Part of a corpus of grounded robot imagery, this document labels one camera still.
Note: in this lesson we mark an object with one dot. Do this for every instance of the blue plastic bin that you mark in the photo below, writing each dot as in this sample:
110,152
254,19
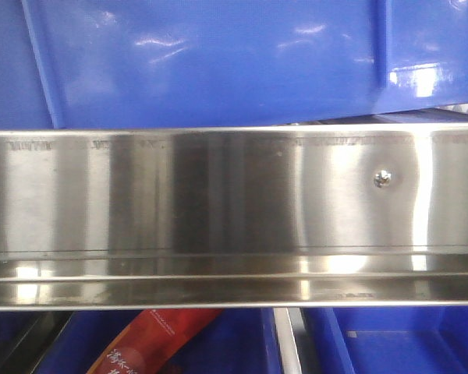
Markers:
154,64

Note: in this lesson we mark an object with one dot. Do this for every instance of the lower left blue bin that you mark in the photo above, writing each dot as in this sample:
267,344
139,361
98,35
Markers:
237,341

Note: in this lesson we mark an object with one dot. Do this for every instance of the lower right blue bin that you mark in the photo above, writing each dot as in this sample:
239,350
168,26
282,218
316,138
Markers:
390,339

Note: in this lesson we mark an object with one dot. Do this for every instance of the silver screw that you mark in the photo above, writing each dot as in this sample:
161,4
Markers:
383,178

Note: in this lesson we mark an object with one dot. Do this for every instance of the red snack package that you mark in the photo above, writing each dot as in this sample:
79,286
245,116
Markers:
151,339

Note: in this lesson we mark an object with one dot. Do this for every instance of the stainless steel shelf rail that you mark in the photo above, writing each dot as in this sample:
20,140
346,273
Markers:
234,217

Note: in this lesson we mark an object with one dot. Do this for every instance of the white shelf divider rail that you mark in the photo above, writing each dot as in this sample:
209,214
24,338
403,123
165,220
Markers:
290,332

